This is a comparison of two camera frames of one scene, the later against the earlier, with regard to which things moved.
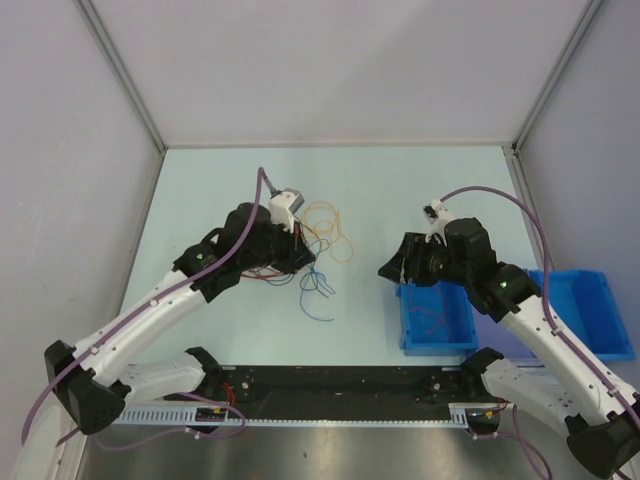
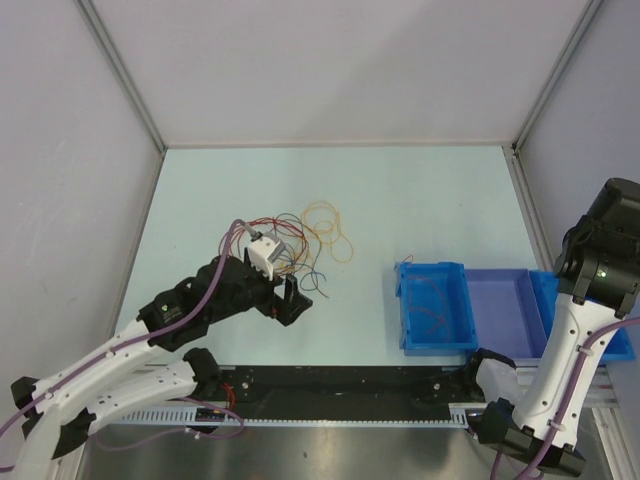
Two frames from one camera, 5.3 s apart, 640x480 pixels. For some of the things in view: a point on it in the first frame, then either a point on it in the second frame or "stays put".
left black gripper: x=298 y=255 → x=284 y=310
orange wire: x=321 y=219 stays put
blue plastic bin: x=436 y=320 stays put
